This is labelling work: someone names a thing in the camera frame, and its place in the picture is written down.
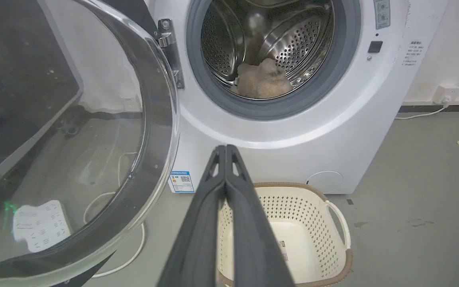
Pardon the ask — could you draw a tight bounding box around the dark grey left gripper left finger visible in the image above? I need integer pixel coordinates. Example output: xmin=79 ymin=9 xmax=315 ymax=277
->
xmin=157 ymin=145 xmax=227 ymax=287

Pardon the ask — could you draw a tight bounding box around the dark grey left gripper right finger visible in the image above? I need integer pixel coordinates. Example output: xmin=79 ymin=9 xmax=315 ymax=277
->
xmin=225 ymin=144 xmax=296 ymax=287

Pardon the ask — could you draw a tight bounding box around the white front-load washing machine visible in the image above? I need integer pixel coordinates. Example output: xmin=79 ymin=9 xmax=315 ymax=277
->
xmin=143 ymin=0 xmax=450 ymax=195

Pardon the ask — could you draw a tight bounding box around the transparent round washing machine door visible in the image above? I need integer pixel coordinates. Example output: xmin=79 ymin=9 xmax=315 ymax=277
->
xmin=0 ymin=0 xmax=180 ymax=287

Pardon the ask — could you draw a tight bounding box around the metal door hinge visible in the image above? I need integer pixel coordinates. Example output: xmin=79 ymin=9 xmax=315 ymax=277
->
xmin=157 ymin=18 xmax=185 ymax=90

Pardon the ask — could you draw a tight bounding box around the blue energy label sticker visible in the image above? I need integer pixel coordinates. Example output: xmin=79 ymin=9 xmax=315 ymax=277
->
xmin=170 ymin=171 xmax=195 ymax=193

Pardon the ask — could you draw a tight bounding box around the cream perforated laundry basket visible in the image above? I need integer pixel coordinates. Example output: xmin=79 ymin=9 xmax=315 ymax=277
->
xmin=217 ymin=183 xmax=353 ymax=287

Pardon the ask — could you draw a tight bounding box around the beige fluffy garment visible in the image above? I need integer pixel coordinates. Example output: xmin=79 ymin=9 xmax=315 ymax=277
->
xmin=235 ymin=58 xmax=293 ymax=99

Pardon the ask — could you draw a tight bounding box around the white power strip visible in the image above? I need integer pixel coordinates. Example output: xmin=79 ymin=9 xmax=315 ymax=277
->
xmin=13 ymin=200 xmax=73 ymax=253

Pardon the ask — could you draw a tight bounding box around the white power cable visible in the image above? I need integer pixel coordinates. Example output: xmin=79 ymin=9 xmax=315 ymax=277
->
xmin=83 ymin=151 xmax=146 ymax=279

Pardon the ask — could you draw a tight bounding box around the white wall outlet cable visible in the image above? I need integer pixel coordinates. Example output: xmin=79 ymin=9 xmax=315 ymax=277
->
xmin=394 ymin=104 xmax=449 ymax=120

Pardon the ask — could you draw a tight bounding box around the white wall socket plug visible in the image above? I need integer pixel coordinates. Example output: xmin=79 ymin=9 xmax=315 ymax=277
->
xmin=433 ymin=85 xmax=459 ymax=106

